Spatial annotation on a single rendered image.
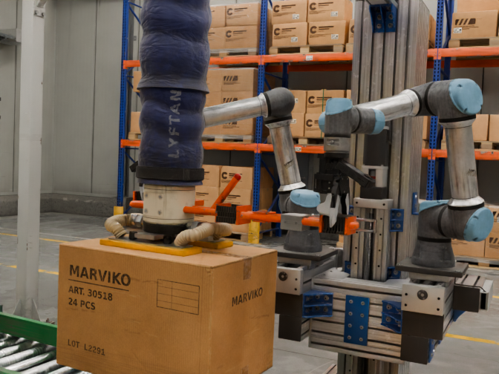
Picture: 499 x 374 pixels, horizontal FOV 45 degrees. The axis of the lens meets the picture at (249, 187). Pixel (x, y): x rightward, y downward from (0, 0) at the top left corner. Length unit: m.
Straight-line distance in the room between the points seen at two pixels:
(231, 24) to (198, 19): 8.13
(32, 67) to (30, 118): 0.38
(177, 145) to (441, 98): 0.86
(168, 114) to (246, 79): 7.91
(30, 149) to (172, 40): 3.03
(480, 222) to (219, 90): 8.20
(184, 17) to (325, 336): 1.25
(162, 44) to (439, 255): 1.17
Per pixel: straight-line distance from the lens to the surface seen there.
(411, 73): 2.40
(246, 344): 1.92
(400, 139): 2.38
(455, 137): 2.05
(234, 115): 2.26
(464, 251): 8.85
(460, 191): 2.08
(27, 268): 4.92
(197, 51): 1.95
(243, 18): 10.02
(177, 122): 1.91
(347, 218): 1.67
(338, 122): 1.69
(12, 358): 2.68
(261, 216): 1.80
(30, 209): 4.87
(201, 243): 2.01
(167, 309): 1.80
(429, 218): 2.18
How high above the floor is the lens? 1.39
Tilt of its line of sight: 3 degrees down
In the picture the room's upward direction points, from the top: 2 degrees clockwise
